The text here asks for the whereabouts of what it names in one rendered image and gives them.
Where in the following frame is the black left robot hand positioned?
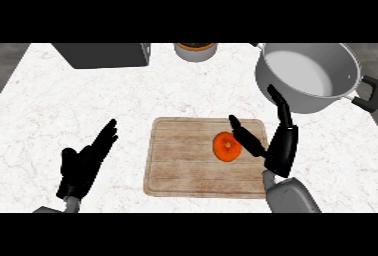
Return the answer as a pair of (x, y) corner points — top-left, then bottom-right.
(55, 118), (120, 201)

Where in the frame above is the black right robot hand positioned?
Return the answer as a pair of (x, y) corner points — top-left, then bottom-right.
(227, 84), (300, 179)

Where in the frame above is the wooden cutting board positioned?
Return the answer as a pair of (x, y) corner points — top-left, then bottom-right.
(142, 116), (272, 200)

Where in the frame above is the grey plant pot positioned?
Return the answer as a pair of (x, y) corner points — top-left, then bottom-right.
(173, 43), (219, 63)

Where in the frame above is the dark grey box appliance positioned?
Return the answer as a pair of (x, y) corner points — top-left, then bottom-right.
(52, 43), (154, 70)

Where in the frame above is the grey pot with black handles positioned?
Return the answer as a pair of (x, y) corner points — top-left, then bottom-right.
(251, 43), (378, 115)

